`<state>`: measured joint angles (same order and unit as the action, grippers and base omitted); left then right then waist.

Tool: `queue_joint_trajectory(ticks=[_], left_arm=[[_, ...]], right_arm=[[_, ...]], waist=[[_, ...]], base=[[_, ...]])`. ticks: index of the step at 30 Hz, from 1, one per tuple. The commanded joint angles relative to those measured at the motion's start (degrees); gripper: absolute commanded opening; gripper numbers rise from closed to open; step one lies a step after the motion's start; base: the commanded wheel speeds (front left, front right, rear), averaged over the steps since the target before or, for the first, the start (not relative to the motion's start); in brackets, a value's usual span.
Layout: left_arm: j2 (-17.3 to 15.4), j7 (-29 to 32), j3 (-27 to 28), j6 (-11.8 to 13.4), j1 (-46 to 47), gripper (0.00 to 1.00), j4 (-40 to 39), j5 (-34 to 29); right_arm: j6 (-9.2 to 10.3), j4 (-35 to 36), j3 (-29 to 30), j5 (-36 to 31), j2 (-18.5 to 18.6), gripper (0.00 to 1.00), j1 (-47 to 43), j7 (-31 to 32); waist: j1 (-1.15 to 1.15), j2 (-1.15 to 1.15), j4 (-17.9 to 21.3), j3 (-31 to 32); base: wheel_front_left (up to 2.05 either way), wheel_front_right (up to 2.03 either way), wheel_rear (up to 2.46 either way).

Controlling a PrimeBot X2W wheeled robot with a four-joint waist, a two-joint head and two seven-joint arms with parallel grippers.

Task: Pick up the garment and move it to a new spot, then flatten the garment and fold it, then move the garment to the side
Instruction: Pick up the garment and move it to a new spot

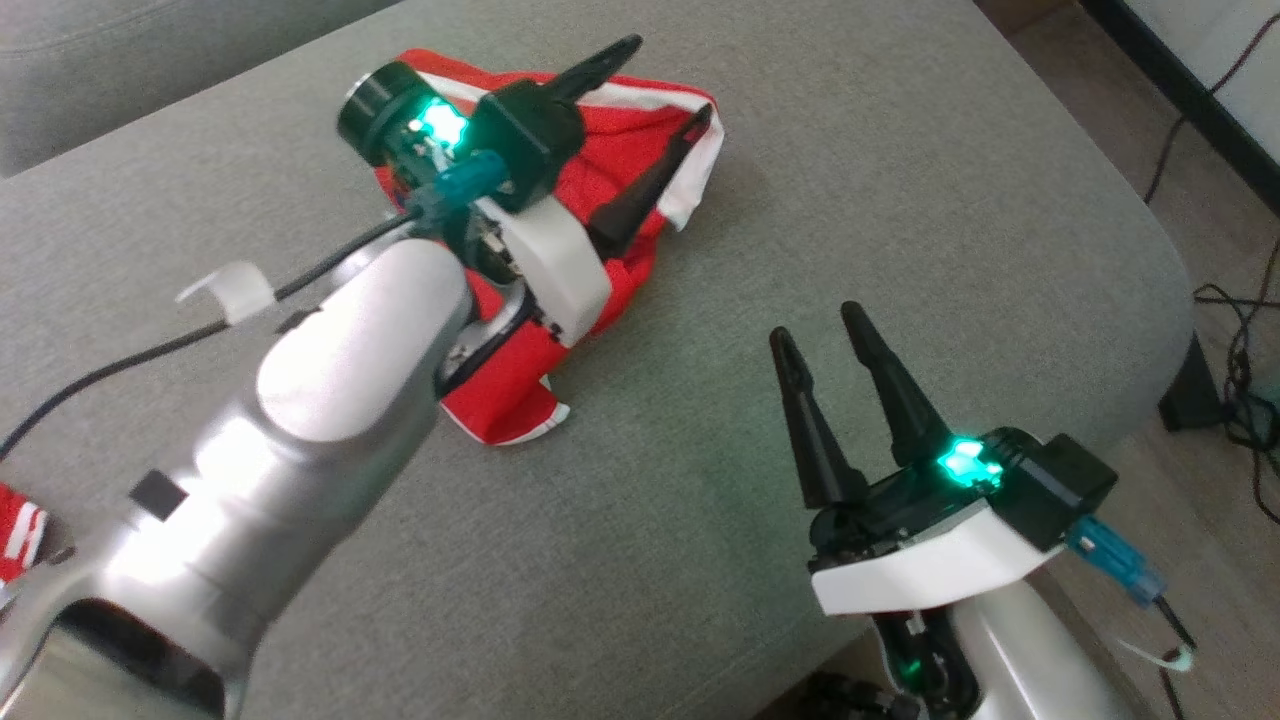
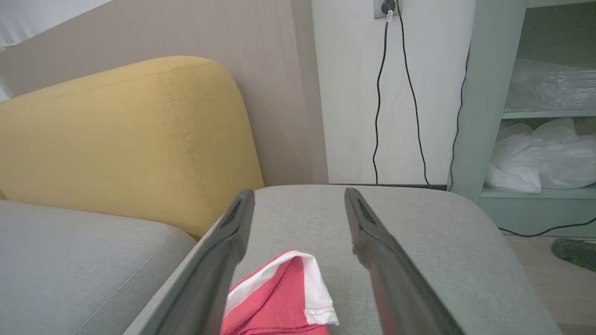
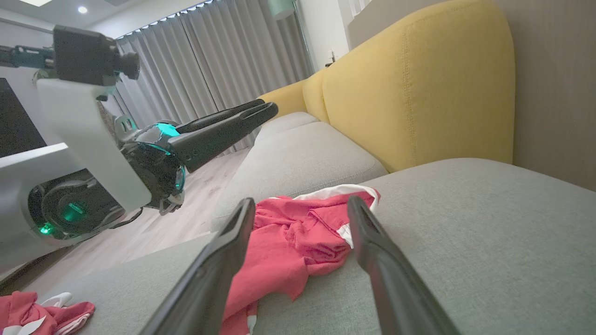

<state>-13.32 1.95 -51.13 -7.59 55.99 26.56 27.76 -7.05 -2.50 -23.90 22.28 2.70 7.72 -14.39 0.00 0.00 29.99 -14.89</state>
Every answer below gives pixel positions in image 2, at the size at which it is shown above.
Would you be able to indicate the grey wall outlet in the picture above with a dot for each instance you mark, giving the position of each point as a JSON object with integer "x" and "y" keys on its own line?
{"x": 378, "y": 9}

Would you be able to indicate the white curtain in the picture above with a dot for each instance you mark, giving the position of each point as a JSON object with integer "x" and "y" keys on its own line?
{"x": 28, "y": 18}

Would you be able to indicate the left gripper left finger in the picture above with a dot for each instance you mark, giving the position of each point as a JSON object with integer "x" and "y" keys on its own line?
{"x": 219, "y": 260}

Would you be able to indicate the white plastic bag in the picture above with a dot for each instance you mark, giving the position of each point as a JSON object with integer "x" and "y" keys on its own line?
{"x": 549, "y": 158}

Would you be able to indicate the black power plug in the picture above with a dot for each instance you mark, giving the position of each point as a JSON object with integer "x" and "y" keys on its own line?
{"x": 389, "y": 5}

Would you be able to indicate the small grey sofa cushion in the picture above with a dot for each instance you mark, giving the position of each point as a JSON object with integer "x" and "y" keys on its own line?
{"x": 70, "y": 270}

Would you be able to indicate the dark slipper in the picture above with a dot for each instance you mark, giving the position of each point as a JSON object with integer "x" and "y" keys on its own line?
{"x": 577, "y": 253}

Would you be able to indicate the clear plastic wrap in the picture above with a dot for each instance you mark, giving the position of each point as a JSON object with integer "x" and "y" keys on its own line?
{"x": 549, "y": 86}

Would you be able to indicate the yellow sofa cushion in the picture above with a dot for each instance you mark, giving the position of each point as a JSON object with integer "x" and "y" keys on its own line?
{"x": 116, "y": 139}

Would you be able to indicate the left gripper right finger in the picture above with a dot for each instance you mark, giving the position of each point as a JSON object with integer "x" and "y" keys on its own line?
{"x": 391, "y": 279}

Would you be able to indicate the pale green shelf unit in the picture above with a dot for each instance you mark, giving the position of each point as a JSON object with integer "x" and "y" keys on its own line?
{"x": 484, "y": 93}

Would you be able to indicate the large grey sofa seat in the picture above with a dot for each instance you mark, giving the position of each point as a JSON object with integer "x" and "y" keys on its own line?
{"x": 442, "y": 260}

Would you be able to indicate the red garment white trim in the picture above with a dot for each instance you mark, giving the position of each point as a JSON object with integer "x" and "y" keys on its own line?
{"x": 274, "y": 302}

